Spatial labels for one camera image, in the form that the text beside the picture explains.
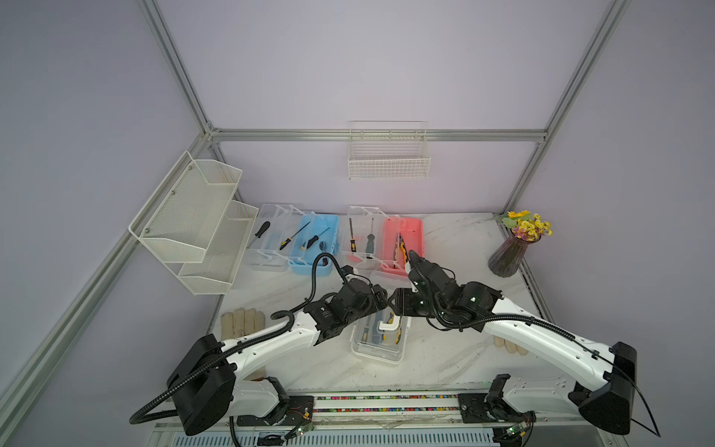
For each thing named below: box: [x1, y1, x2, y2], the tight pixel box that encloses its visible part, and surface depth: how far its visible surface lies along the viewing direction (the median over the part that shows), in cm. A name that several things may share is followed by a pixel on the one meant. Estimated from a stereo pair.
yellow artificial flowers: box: [501, 209, 554, 242], surface depth 88 cm
